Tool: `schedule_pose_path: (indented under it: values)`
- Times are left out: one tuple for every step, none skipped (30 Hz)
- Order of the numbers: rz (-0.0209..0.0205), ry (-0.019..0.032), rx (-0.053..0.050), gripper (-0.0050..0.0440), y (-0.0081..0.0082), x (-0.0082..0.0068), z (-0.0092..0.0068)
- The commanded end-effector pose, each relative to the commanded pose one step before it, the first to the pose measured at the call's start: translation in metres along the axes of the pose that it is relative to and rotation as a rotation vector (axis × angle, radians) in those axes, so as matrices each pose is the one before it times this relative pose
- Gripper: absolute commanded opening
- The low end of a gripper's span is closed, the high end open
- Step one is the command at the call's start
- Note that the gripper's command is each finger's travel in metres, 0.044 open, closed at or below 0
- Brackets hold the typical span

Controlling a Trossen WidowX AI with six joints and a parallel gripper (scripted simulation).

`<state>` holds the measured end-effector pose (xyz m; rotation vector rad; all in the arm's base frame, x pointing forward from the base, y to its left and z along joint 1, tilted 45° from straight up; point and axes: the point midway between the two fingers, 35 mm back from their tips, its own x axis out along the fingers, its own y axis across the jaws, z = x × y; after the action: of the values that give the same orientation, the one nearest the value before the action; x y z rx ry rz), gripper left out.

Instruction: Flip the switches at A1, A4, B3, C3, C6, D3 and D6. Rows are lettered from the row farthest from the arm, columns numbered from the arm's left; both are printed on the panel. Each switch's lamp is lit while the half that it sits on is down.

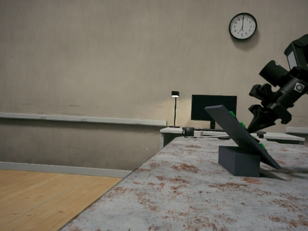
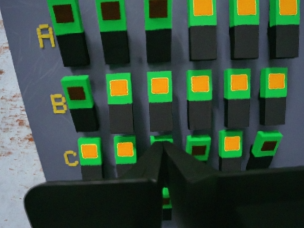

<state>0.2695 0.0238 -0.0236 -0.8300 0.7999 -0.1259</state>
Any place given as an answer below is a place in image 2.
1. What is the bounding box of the grey switch panel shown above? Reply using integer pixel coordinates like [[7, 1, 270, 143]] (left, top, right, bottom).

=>
[[0, 0, 304, 181]]

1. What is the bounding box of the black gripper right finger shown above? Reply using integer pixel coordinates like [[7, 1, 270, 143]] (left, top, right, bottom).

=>
[[162, 140, 304, 228]]

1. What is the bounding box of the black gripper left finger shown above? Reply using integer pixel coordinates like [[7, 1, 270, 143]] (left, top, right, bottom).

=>
[[23, 141, 164, 228]]

